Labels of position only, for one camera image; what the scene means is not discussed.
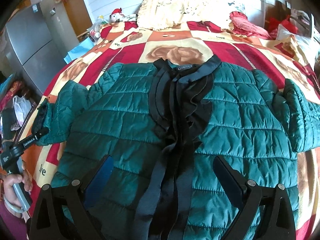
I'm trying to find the green quilted puffer jacket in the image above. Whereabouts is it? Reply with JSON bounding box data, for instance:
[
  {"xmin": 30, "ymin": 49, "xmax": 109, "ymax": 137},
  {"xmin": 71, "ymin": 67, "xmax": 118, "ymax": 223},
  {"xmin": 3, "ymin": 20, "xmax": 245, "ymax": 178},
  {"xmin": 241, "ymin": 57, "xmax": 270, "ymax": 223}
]
[{"xmin": 31, "ymin": 56, "xmax": 319, "ymax": 239}]

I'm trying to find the person's left hand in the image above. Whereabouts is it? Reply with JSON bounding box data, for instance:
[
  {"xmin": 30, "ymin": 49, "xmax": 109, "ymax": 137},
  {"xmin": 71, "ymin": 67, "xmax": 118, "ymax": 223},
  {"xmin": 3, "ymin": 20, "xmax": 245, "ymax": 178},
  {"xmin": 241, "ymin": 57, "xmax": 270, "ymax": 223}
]
[{"xmin": 3, "ymin": 162, "xmax": 33, "ymax": 218}]

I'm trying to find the white plastic bag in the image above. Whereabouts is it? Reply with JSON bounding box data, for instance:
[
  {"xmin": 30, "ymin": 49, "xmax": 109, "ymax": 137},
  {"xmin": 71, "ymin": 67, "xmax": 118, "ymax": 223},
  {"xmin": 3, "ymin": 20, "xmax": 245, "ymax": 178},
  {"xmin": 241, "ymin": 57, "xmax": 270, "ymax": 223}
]
[{"xmin": 12, "ymin": 96, "xmax": 32, "ymax": 127}]

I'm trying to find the grey refrigerator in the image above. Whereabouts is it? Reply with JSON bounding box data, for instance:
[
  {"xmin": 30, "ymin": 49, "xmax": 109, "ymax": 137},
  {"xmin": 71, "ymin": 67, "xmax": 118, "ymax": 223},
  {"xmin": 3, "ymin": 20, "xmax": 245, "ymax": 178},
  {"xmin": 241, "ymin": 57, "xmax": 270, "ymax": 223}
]
[{"xmin": 4, "ymin": 3, "xmax": 65, "ymax": 97}]

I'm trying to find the white pillow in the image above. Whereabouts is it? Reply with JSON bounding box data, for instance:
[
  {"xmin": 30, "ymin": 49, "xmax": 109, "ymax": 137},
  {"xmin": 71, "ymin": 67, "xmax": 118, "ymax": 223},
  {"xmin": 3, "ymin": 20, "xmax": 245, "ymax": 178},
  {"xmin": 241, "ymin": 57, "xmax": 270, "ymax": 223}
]
[{"xmin": 276, "ymin": 24, "xmax": 319, "ymax": 69}]

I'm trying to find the pink heart cushion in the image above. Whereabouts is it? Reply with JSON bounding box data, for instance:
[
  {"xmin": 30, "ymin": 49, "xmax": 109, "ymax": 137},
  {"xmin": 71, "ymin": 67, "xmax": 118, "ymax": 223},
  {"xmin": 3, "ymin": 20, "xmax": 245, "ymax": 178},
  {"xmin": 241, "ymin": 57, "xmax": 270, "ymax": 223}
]
[{"xmin": 229, "ymin": 11, "xmax": 272, "ymax": 40}]

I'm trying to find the santa plush toy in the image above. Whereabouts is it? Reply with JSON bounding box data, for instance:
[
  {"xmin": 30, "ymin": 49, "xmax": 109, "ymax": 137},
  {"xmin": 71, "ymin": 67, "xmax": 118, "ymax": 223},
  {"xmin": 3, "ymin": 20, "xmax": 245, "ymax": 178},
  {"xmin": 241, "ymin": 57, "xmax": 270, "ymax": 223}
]
[{"xmin": 110, "ymin": 8, "xmax": 125, "ymax": 23}]

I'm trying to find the cream frilled pillow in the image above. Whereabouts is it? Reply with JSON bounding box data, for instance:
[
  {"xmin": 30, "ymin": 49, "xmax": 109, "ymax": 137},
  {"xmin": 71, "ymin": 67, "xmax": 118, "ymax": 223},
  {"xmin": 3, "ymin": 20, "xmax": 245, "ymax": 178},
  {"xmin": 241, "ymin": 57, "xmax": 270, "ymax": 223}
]
[{"xmin": 137, "ymin": 0, "xmax": 208, "ymax": 30}]

